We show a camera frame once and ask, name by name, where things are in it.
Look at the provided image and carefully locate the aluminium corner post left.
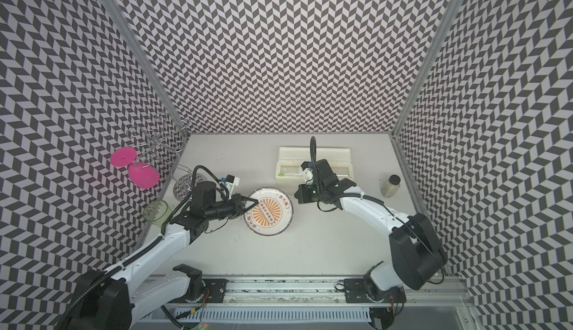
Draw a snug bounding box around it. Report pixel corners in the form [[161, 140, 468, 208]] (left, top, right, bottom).
[[100, 0, 183, 124]]

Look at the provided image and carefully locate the pink plastic wine glass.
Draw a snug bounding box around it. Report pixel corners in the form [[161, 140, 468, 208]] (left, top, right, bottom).
[[110, 147, 161, 189]]

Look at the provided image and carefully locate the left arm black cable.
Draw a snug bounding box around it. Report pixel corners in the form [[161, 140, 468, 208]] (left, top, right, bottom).
[[160, 165, 229, 237]]

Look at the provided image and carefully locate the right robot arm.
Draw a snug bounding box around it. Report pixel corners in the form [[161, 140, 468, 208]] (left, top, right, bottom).
[[295, 159, 447, 303]]

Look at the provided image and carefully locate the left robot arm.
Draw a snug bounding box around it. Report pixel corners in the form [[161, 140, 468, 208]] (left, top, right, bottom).
[[56, 182, 258, 329]]

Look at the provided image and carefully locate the chrome wire glass rack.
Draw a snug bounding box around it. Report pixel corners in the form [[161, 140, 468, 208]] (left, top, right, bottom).
[[127, 115, 192, 200]]

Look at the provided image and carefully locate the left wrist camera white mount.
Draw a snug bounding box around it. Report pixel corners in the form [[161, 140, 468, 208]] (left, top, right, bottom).
[[221, 175, 240, 199]]

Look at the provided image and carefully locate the clear plastic wrap sheet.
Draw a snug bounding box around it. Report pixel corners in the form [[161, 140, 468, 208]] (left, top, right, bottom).
[[241, 185, 296, 238]]

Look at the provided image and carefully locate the aluminium corner post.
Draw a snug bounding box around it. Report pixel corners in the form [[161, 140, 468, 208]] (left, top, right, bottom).
[[100, 0, 183, 124], [391, 0, 464, 138]]

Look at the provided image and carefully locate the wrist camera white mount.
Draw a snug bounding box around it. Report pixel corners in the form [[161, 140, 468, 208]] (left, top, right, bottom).
[[221, 175, 240, 199], [301, 161, 314, 186]]

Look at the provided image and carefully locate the green plastic cup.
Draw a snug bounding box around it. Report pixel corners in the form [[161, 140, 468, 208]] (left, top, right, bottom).
[[142, 200, 172, 228]]

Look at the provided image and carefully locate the glass spice jar black lid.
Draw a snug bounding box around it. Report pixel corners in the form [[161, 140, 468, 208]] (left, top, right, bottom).
[[380, 174, 401, 198]]

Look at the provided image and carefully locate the aluminium corner post right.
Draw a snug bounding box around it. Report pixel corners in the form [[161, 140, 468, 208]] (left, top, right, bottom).
[[391, 0, 464, 138]]

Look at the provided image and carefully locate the white plate orange sunburst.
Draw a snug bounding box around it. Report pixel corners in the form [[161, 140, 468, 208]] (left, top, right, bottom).
[[243, 187, 295, 237]]

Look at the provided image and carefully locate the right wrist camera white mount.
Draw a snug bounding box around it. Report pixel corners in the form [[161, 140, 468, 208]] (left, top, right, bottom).
[[301, 161, 314, 186]]

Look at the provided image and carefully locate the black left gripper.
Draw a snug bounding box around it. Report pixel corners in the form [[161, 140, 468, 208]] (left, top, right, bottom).
[[206, 193, 259, 221]]

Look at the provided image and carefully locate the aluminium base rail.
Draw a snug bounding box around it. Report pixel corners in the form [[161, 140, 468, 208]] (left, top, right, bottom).
[[100, 275, 473, 309]]

